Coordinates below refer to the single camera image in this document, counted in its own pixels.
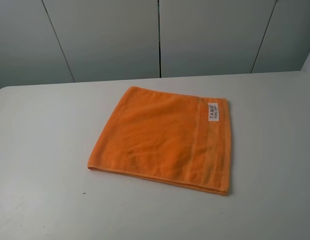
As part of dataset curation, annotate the orange terry towel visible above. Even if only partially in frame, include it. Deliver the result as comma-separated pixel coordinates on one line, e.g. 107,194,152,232
87,86,231,196

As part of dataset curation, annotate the white towel label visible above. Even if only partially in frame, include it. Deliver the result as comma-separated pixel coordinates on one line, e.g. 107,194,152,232
207,103,219,122

